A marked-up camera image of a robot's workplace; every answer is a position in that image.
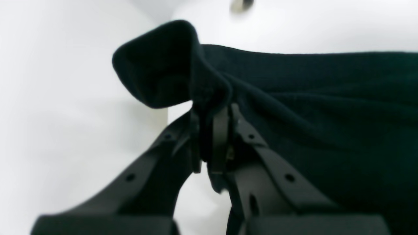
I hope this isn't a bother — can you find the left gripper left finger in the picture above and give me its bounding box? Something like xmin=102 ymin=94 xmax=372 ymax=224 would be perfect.
xmin=31 ymin=111 xmax=201 ymax=235

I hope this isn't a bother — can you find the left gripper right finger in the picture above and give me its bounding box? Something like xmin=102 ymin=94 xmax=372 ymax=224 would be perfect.
xmin=208 ymin=103 xmax=390 ymax=235

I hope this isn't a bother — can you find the black t-shirt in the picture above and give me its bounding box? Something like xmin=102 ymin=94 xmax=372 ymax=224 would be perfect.
xmin=112 ymin=20 xmax=418 ymax=235

